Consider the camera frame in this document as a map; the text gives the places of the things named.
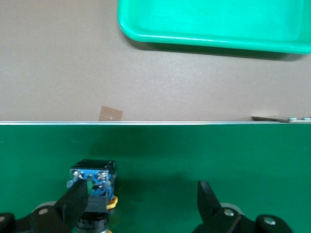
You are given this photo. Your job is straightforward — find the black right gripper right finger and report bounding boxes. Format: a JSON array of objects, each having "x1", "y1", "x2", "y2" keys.
[{"x1": 194, "y1": 180, "x2": 292, "y2": 233}]

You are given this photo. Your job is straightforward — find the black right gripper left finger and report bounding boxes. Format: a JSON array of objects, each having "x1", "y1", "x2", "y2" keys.
[{"x1": 0, "y1": 180, "x2": 89, "y2": 233}]

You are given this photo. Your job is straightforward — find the yellow push button switch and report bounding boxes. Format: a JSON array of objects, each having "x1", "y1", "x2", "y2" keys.
[{"x1": 66, "y1": 159, "x2": 119, "y2": 233}]

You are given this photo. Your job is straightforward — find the green conveyor belt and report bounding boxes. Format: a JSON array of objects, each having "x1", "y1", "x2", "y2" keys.
[{"x1": 0, "y1": 116, "x2": 311, "y2": 233}]

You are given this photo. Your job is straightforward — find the brown tape piece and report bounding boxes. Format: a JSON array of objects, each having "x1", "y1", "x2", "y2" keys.
[{"x1": 98, "y1": 105, "x2": 124, "y2": 122}]

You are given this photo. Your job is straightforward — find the green plastic tray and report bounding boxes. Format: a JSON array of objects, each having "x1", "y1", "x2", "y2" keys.
[{"x1": 118, "y1": 0, "x2": 311, "y2": 55}]

